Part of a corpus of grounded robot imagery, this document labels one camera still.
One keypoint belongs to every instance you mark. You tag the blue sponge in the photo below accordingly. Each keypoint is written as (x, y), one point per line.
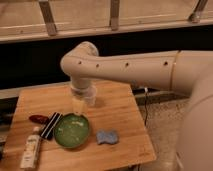
(107, 137)

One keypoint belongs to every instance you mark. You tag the white squeeze bottle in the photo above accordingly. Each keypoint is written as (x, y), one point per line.
(31, 151)

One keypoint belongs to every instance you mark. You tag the black rectangular bar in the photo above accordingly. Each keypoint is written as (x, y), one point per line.
(47, 131)

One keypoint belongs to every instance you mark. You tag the clear plastic cup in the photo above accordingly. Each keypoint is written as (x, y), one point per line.
(90, 97)

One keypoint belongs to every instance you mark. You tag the translucent cylindrical gripper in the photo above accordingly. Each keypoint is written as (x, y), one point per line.
(79, 104)

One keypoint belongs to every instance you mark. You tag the red small object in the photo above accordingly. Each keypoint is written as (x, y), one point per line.
(39, 119)

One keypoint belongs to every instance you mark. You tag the green round plate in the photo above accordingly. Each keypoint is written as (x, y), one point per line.
(71, 131)

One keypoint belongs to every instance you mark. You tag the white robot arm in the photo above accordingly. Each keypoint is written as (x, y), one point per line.
(185, 72)

